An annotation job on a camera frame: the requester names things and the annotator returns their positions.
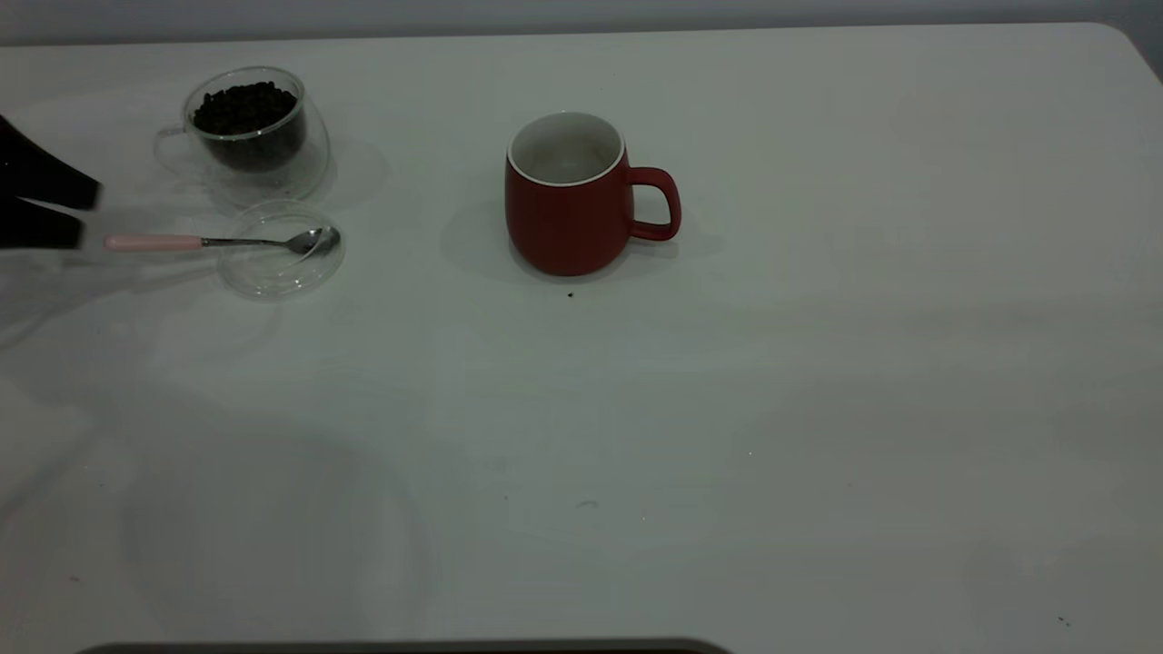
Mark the red ceramic mug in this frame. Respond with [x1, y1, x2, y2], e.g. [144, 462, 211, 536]
[504, 111, 682, 278]

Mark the dark coffee beans pile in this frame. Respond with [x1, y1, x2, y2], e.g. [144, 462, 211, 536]
[191, 82, 307, 172]

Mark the pink-handled metal spoon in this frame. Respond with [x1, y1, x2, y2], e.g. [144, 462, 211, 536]
[103, 226, 342, 256]

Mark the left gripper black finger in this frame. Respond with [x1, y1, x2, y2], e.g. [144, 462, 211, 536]
[0, 116, 102, 212]
[0, 195, 84, 252]

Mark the clear round glass lid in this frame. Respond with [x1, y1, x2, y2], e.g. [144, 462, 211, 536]
[218, 200, 347, 302]

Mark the clear double-wall glass cup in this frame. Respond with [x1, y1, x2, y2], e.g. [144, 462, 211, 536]
[153, 66, 332, 208]

